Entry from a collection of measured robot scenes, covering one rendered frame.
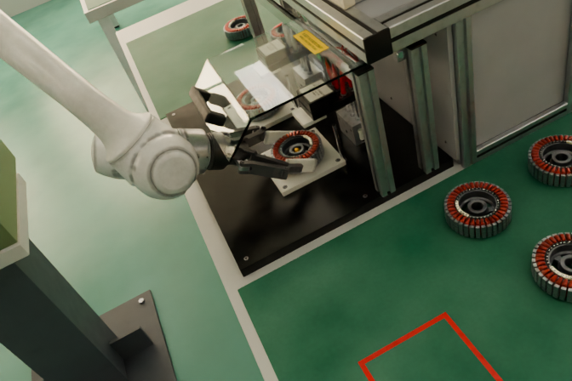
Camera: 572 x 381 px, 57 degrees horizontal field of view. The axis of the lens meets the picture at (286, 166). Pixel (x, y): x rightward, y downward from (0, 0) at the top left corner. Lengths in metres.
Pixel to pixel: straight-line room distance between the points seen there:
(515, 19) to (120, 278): 1.76
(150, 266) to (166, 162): 1.47
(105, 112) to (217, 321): 1.23
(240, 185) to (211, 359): 0.85
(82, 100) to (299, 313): 0.49
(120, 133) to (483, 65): 0.63
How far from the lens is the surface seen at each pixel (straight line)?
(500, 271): 0.94
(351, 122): 1.14
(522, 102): 1.13
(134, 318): 2.10
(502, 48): 1.03
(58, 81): 0.88
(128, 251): 2.36
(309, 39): 0.97
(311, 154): 1.10
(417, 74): 0.93
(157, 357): 1.95
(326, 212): 1.04
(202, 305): 2.01
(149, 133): 0.84
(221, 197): 1.15
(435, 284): 0.93
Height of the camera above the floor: 1.51
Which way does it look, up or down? 40 degrees down
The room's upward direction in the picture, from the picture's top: 20 degrees counter-clockwise
